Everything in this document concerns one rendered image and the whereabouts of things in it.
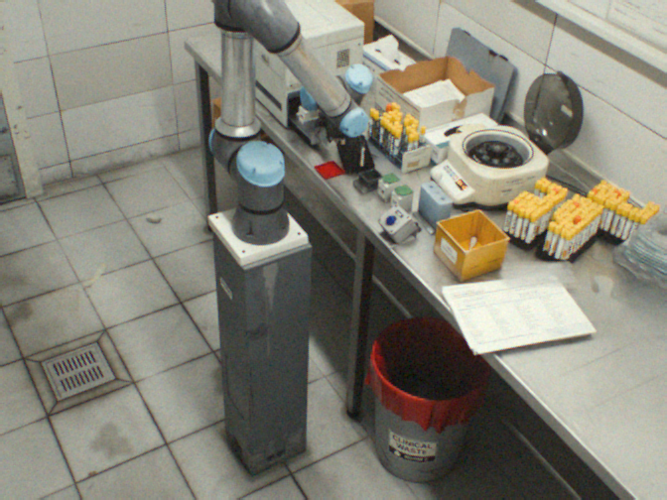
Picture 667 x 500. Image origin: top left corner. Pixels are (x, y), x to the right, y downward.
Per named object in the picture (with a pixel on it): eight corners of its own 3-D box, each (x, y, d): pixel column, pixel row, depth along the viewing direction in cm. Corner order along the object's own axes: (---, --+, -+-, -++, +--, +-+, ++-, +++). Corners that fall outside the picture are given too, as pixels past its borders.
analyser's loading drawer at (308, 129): (279, 113, 269) (279, 99, 266) (298, 108, 272) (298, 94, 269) (311, 145, 256) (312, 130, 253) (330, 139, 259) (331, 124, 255)
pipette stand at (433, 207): (412, 214, 234) (415, 186, 228) (434, 208, 236) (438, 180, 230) (430, 235, 227) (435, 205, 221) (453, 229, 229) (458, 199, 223)
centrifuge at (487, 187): (422, 172, 250) (426, 136, 243) (508, 153, 260) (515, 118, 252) (461, 218, 233) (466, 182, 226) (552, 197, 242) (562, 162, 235)
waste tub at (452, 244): (431, 252, 222) (436, 221, 215) (473, 238, 227) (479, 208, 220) (460, 283, 213) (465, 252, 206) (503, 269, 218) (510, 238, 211)
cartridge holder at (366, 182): (352, 185, 244) (352, 174, 242) (378, 176, 248) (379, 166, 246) (362, 193, 241) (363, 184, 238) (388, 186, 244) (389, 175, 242)
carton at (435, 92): (371, 114, 275) (374, 71, 265) (443, 93, 287) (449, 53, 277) (415, 151, 259) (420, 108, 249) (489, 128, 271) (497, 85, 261)
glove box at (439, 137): (417, 151, 259) (420, 124, 253) (478, 132, 269) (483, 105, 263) (441, 172, 251) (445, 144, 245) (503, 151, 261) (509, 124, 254)
